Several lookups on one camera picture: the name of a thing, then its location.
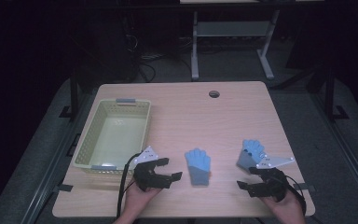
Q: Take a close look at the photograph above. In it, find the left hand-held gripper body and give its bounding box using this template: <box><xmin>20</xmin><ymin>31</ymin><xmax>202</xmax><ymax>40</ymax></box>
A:
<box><xmin>131</xmin><ymin>145</ymin><xmax>174</xmax><ymax>192</ymax></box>

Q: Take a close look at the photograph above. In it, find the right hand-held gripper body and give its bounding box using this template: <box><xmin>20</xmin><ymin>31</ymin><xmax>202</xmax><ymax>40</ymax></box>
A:
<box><xmin>249</xmin><ymin>154</ymin><xmax>296</xmax><ymax>203</ymax></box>

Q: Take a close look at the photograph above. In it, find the blue and grey knit glove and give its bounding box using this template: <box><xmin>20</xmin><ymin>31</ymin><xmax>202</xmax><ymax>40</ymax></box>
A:
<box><xmin>236</xmin><ymin>138</ymin><xmax>267</xmax><ymax>173</ymax></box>
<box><xmin>184</xmin><ymin>147</ymin><xmax>213</xmax><ymax>187</ymax></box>

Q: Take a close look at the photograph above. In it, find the pale green plastic basket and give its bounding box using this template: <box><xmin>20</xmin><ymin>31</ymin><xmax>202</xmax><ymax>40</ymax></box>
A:
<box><xmin>73</xmin><ymin>98</ymin><xmax>152</xmax><ymax>175</ymax></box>

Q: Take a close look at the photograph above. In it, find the person's left hand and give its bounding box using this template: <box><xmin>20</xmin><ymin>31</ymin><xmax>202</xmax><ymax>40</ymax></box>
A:
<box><xmin>117</xmin><ymin>181</ymin><xmax>163</xmax><ymax>220</ymax></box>

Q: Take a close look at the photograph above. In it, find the person's right hand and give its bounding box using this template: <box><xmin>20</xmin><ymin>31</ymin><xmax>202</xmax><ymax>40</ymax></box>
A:
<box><xmin>260</xmin><ymin>189</ymin><xmax>308</xmax><ymax>219</ymax></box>

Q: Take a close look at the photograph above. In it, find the grey tape strip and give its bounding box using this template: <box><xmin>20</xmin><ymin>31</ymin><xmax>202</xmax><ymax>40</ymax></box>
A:
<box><xmin>293</xmin><ymin>183</ymin><xmax>316</xmax><ymax>192</ymax></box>
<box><xmin>53</xmin><ymin>184</ymin><xmax>75</xmax><ymax>192</ymax></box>

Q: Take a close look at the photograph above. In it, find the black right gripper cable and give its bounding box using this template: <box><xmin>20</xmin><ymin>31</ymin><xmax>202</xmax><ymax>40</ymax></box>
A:
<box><xmin>281</xmin><ymin>174</ymin><xmax>308</xmax><ymax>217</ymax></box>

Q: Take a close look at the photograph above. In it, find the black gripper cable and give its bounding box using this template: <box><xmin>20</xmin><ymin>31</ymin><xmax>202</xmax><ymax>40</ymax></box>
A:
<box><xmin>281</xmin><ymin>174</ymin><xmax>308</xmax><ymax>217</ymax></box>
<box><xmin>116</xmin><ymin>151</ymin><xmax>144</xmax><ymax>218</ymax></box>

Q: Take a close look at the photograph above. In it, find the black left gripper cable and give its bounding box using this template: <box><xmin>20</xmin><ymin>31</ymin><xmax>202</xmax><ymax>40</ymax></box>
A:
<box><xmin>116</xmin><ymin>151</ymin><xmax>144</xmax><ymax>218</ymax></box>

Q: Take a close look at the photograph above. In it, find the grey aluminium floor rail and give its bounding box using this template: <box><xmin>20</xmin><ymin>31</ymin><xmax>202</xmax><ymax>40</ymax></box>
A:
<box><xmin>20</xmin><ymin>92</ymin><xmax>91</xmax><ymax>224</ymax></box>
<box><xmin>310</xmin><ymin>92</ymin><xmax>358</xmax><ymax>216</ymax></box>

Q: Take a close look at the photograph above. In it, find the bundle of floor cables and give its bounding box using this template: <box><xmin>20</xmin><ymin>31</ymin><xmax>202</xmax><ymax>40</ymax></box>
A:
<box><xmin>122</xmin><ymin>31</ymin><xmax>194</xmax><ymax>83</ymax></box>

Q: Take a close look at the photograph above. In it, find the black metal stand post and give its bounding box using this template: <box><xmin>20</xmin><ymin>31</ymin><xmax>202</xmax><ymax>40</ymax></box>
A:
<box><xmin>323</xmin><ymin>66</ymin><xmax>351</xmax><ymax>121</ymax></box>
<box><xmin>59</xmin><ymin>66</ymin><xmax>82</xmax><ymax>120</ymax></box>

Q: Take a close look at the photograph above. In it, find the white metal frame desk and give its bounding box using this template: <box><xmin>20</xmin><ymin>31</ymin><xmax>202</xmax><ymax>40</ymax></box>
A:
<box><xmin>179</xmin><ymin>0</ymin><xmax>325</xmax><ymax>81</ymax></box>

